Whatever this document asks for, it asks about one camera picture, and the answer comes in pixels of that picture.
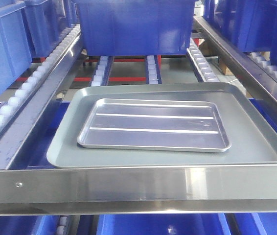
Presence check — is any blue crate shelf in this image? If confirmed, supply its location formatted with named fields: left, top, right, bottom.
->
left=209, top=0, right=277, bottom=53
left=0, top=0, right=31, bottom=94

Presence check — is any blue crate centre back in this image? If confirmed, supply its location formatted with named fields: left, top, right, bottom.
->
left=75, top=0, right=195, bottom=56

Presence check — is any red steel frame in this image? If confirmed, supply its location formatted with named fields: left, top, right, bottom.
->
left=13, top=56, right=149, bottom=83

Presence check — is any ribbed silver metal tray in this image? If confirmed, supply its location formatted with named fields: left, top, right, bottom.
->
left=77, top=98, right=231, bottom=153

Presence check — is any large grey flat tray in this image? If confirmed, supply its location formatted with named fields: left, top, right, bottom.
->
left=46, top=83, right=277, bottom=168

